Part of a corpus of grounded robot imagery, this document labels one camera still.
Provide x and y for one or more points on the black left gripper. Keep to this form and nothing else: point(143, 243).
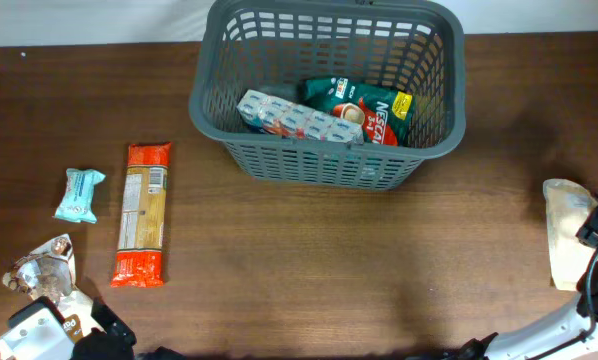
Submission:
point(111, 326)

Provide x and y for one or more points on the orange spaghetti packet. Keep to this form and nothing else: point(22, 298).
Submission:
point(139, 253)

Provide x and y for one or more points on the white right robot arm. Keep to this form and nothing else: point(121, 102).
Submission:
point(572, 330)

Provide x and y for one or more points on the cream paper pouch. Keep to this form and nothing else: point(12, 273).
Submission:
point(568, 206)

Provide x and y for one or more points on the green Nescafe coffee bag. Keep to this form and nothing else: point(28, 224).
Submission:
point(384, 114)

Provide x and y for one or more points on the mint green snack packet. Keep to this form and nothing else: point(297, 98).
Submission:
point(76, 204)

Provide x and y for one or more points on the white brown cookie bag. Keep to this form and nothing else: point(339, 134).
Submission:
point(49, 271)

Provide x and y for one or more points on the pink blue tissue multipack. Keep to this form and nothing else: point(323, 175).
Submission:
point(274, 115)

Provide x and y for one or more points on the grey plastic basket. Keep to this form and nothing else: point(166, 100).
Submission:
point(273, 45)

